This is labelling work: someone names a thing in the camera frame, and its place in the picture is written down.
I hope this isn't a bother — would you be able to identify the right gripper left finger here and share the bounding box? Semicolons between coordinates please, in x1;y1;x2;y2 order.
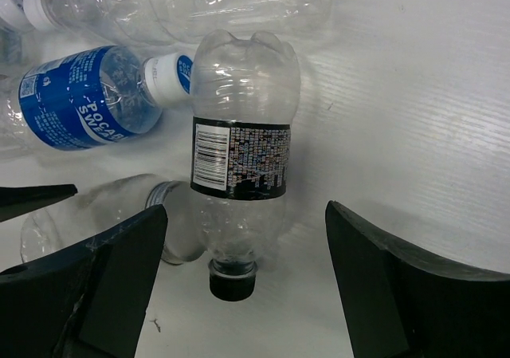
1;205;167;357

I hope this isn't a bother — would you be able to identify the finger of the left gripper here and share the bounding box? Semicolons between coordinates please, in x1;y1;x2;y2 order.
0;184;77;222

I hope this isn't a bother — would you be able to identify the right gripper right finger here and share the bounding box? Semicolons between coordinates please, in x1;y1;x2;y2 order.
325;201;509;357

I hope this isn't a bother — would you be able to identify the blue label Pocari bottle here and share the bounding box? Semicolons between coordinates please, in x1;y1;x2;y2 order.
1;45;193;160

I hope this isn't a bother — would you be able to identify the green label water bottle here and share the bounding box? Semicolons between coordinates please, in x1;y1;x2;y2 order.
1;0;33;66

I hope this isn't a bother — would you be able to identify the clear bottle with black label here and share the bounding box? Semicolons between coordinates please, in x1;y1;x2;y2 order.
190;30;301;302

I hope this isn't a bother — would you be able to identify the clear jar with metal lid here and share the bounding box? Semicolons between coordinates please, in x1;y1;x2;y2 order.
20;174;205;265

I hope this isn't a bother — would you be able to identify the large crushed clear bottle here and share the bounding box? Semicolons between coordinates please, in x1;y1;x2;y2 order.
23;0;332;46

